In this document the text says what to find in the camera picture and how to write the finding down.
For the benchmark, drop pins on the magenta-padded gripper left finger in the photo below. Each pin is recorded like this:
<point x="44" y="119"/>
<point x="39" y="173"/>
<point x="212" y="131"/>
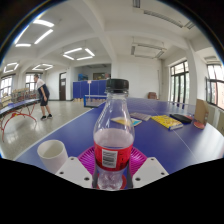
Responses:
<point x="71" y="171"/>

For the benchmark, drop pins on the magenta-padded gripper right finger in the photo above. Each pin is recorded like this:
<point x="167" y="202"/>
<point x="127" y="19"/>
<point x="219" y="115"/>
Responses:
<point x="150" y="170"/>

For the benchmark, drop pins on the clear red-labelled drink bottle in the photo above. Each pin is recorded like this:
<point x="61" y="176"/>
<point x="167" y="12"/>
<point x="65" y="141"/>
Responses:
<point x="113" y="150"/>

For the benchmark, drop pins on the white paper cup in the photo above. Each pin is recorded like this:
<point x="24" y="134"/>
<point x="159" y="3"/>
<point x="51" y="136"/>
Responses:
<point x="53" y="155"/>

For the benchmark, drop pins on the flat round red coaster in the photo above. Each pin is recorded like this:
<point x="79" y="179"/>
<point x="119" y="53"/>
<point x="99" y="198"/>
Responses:
<point x="123" y="182"/>

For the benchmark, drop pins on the light blue yellow book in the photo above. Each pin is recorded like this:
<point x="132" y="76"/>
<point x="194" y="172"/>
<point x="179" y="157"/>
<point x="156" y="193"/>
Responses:
<point x="136" y="122"/>

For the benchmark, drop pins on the grey pink booklet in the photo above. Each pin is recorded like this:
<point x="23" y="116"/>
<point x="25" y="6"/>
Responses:
<point x="140" y="116"/>

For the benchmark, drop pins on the black paddle case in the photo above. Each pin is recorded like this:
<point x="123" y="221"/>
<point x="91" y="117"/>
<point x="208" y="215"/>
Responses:
<point x="180" y="118"/>

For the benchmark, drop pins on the red table tennis paddle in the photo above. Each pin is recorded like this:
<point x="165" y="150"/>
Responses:
<point x="199" y="125"/>

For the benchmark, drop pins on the brown armchair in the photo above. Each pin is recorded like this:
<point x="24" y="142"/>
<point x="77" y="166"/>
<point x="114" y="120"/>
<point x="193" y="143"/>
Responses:
<point x="152" y="95"/>

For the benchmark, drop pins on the table tennis net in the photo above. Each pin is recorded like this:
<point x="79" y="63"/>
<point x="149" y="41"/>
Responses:
<point x="95" y="100"/>

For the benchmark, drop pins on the brown cardboard box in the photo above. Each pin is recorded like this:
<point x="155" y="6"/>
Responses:
<point x="201" y="110"/>

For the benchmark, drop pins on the beige two-door cabinet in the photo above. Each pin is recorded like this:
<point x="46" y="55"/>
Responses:
<point x="211" y="115"/>
<point x="220" y="123"/>

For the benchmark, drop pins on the folded blue table tennis tables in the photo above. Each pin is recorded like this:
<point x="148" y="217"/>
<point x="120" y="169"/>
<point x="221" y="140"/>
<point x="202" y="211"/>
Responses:
<point x="83" y="88"/>

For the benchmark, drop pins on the person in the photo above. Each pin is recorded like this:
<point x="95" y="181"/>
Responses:
<point x="43" y="91"/>

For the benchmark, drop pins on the dark wooden door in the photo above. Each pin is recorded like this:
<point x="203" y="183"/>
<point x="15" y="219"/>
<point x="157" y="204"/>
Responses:
<point x="62" y="86"/>

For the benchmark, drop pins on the red-legged blue table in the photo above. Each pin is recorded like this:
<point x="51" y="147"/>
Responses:
<point x="16" y="106"/>

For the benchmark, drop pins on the tall dark-framed glass door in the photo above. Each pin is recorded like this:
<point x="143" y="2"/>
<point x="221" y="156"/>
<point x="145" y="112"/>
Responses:
<point x="179" y="81"/>

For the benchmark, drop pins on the wide multi-pane window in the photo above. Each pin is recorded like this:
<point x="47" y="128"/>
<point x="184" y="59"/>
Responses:
<point x="216" y="86"/>

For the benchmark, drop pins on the ceiling air conditioner unit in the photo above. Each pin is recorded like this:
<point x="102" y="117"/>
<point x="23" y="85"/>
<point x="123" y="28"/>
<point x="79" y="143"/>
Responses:
<point x="148" y="50"/>

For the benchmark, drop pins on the ceiling lights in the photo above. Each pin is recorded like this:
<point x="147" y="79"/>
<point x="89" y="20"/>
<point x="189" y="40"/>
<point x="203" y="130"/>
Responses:
<point x="89" y="52"/>

